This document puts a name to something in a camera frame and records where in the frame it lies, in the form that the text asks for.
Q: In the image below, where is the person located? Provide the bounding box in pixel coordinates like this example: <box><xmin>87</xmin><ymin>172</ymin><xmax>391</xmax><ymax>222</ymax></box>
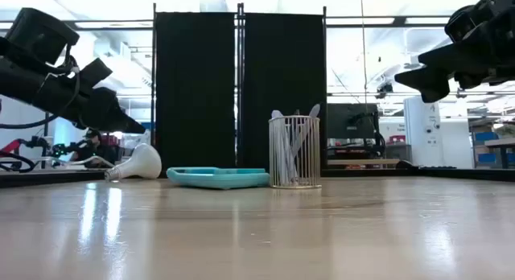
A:
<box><xmin>74</xmin><ymin>128</ymin><xmax>118</xmax><ymax>169</ymax></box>

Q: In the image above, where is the black computer monitor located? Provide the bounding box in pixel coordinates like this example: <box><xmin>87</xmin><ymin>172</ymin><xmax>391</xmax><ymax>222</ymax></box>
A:
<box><xmin>326</xmin><ymin>103</ymin><xmax>381</xmax><ymax>141</ymax></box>

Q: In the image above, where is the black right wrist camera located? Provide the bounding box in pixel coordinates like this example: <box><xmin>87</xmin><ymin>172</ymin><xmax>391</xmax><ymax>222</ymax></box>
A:
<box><xmin>443</xmin><ymin>2</ymin><xmax>491</xmax><ymax>43</ymax></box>

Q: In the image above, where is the teal calculator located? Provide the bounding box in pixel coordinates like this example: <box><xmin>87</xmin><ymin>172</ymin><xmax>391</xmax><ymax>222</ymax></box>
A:
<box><xmin>166</xmin><ymin>166</ymin><xmax>271</xmax><ymax>191</ymax></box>

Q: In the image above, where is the white cabinet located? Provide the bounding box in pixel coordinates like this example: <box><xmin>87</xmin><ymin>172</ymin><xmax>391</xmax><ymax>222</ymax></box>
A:
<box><xmin>403</xmin><ymin>96</ymin><xmax>454</xmax><ymax>169</ymax></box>

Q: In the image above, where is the white wire mesh cup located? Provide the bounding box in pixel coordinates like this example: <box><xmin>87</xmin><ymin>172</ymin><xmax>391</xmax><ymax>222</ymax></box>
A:
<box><xmin>268</xmin><ymin>114</ymin><xmax>323</xmax><ymax>190</ymax></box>

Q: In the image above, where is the black partition panel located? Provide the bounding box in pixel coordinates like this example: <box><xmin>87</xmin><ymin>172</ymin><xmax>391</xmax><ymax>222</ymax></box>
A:
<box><xmin>237</xmin><ymin>2</ymin><xmax>328</xmax><ymax>171</ymax></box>
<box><xmin>151</xmin><ymin>2</ymin><xmax>238</xmax><ymax>171</ymax></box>

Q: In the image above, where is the white plastic utensil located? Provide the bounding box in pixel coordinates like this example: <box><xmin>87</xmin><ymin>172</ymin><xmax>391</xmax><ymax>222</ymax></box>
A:
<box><xmin>289</xmin><ymin>103</ymin><xmax>322</xmax><ymax>160</ymax></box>
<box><xmin>270</xmin><ymin>109</ymin><xmax>299</xmax><ymax>184</ymax></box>

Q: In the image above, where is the black aluminium table frame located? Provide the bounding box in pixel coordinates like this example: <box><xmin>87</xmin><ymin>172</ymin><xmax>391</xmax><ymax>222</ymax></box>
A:
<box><xmin>0</xmin><ymin>167</ymin><xmax>515</xmax><ymax>189</ymax></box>

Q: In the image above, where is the white lightbulb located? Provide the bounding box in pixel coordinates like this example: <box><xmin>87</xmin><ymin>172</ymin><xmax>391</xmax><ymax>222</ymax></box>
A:
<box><xmin>104</xmin><ymin>142</ymin><xmax>163</xmax><ymax>183</ymax></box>

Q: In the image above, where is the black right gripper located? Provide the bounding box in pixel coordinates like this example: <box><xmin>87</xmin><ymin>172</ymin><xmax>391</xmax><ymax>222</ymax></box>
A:
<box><xmin>393</xmin><ymin>14</ymin><xmax>515</xmax><ymax>104</ymax></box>

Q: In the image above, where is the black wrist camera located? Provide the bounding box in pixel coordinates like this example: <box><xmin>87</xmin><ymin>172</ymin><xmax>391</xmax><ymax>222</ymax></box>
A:
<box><xmin>3</xmin><ymin>7</ymin><xmax>80</xmax><ymax>67</ymax></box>
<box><xmin>443</xmin><ymin>2</ymin><xmax>491</xmax><ymax>43</ymax></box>

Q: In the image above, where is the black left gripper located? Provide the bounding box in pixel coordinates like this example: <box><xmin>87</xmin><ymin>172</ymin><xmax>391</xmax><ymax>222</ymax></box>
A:
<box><xmin>0</xmin><ymin>56</ymin><xmax>146</xmax><ymax>135</ymax></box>

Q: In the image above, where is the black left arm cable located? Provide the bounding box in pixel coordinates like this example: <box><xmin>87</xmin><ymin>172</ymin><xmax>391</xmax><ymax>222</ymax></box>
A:
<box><xmin>0</xmin><ymin>54</ymin><xmax>81</xmax><ymax>130</ymax></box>

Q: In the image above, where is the blue storage bin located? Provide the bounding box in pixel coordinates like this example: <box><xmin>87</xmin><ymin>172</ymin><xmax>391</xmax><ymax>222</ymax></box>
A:
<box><xmin>476</xmin><ymin>152</ymin><xmax>499</xmax><ymax>166</ymax></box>
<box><xmin>474</xmin><ymin>130</ymin><xmax>501</xmax><ymax>143</ymax></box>

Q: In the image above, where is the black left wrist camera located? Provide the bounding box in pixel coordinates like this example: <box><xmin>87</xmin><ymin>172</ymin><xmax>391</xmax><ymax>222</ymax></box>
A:
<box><xmin>3</xmin><ymin>7</ymin><xmax>80</xmax><ymax>67</ymax></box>

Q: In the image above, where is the thin hanging cable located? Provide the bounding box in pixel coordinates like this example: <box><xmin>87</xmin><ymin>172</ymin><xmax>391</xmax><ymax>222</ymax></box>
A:
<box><xmin>359</xmin><ymin>0</ymin><xmax>369</xmax><ymax>106</ymax></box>

